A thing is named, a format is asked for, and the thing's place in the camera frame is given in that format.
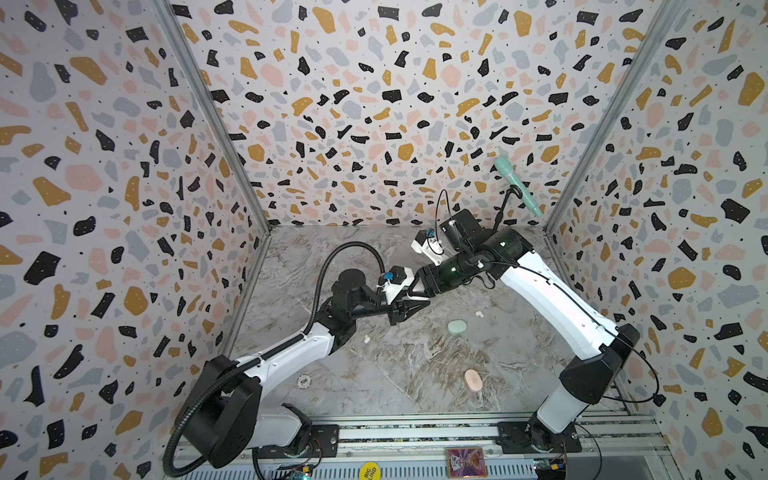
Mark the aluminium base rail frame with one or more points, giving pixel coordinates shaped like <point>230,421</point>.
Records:
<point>601,445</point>

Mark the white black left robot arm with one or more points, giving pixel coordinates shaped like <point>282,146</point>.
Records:
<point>223,416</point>

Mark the pink square sticker card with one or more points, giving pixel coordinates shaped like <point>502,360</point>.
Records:
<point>466,463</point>

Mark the yellow round sticker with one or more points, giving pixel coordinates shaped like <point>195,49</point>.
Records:
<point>370,471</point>

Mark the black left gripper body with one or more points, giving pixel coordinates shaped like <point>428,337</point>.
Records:
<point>395,312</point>

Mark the pink earbud case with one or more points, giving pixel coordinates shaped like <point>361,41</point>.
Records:
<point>473,380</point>

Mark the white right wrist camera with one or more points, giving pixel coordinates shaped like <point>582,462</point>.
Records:
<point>426,243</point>

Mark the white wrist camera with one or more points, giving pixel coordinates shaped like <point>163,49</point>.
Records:
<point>426,243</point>
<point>396,280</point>

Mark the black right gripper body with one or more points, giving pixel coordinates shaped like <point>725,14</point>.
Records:
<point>429,282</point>

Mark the left aluminium corner post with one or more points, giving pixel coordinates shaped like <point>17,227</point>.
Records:
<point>174,34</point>

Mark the mint green earbud case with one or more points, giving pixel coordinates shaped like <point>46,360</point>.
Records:
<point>457,327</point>

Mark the aluminium corner post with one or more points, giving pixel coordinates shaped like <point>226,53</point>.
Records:
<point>659,27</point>
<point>174,34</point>

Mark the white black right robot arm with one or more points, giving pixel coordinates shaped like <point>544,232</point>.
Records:
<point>460,249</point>

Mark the mint green toy microphone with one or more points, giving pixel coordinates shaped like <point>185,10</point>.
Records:
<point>507,172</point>

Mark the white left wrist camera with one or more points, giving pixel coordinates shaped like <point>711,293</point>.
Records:
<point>396,280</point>

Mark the right aluminium corner post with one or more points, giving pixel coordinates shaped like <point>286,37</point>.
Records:
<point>659,27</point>

